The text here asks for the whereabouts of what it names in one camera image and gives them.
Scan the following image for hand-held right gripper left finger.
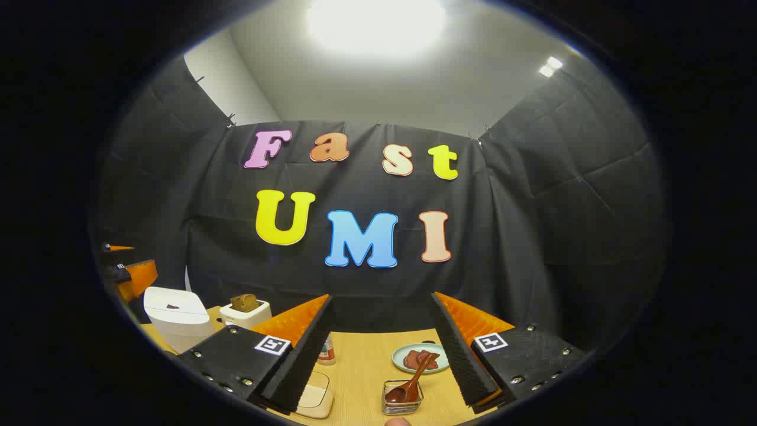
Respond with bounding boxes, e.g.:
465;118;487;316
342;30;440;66
176;294;334;415

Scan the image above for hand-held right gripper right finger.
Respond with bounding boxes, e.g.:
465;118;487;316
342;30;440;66
431;292;589;415

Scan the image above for brown wooden spoon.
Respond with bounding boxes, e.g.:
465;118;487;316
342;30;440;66
386;353;434;404

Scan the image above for white rice cooker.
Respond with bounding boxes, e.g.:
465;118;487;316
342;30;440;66
144;287;215;354

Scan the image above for wire chopstick holder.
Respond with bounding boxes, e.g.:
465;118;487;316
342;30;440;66
382;380;424;415

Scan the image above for clear plastic container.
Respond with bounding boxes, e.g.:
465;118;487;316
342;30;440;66
296;371;334;419

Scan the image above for red meat pieces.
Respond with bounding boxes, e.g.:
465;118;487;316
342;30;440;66
403;350;441;371

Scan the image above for light green plate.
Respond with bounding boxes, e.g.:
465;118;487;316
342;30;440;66
392;343;450;375

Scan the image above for white toaster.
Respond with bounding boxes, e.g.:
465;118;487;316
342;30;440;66
219;299;272;330

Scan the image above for black backdrop cloth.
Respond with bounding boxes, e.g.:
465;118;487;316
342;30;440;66
89;56;672;356

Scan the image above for large ceiling light panel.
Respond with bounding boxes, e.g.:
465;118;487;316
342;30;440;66
308;0;447;57

